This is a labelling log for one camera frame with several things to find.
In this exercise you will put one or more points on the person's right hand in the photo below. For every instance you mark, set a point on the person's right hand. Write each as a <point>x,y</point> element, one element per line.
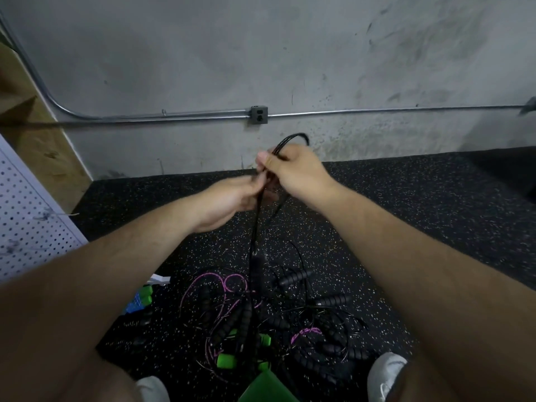
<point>301,176</point>

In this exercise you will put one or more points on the white pegboard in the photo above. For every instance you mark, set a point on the white pegboard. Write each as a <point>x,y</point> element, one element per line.
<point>29,222</point>

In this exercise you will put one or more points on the metal conduit pipe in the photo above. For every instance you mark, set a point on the metal conduit pipe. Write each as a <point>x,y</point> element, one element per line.
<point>167,116</point>

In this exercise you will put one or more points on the person's left hand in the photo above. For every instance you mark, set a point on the person's left hand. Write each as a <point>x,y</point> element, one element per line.
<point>224,201</point>

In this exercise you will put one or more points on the white right shoe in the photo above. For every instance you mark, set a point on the white right shoe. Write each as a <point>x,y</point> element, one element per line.
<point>387,374</point>

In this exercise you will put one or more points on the white left shoe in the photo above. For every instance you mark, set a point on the white left shoe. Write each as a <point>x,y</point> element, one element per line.
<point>153,390</point>

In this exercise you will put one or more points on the person's right forearm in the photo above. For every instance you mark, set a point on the person's right forearm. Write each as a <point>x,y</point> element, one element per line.
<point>444,289</point>

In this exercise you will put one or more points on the white pegboard stand foot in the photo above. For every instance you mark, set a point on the white pegboard stand foot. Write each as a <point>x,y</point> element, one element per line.
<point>159,278</point>

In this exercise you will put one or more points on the person's left forearm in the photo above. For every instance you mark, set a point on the person's left forearm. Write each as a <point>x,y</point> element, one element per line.
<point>92,305</point>

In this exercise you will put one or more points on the white shoe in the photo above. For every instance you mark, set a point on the white shoe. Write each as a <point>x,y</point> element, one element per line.
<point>153,390</point>
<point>387,374</point>

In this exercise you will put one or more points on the grey electrical junction box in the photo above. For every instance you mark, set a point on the grey electrical junction box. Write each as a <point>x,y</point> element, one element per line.
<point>258,114</point>

